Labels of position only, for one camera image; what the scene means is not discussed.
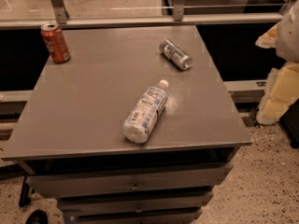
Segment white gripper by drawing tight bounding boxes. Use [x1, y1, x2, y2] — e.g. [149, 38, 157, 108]
[255, 7, 299, 125]

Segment silver redbull can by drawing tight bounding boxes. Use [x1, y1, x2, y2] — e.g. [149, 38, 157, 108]
[159, 39, 192, 71]

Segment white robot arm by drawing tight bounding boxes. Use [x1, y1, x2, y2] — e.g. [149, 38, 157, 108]
[255, 1, 299, 125]

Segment red coke can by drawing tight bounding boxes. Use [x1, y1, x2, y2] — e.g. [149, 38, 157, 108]
[41, 23, 70, 63]

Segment clear plastic water bottle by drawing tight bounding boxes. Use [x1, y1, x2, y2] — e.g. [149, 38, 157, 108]
[122, 80, 169, 144]

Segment grey drawer cabinet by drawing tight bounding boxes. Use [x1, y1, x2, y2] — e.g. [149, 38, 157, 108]
[3, 26, 250, 224]

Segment grey metal railing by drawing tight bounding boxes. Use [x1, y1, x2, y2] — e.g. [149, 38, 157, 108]
[0, 0, 296, 29]

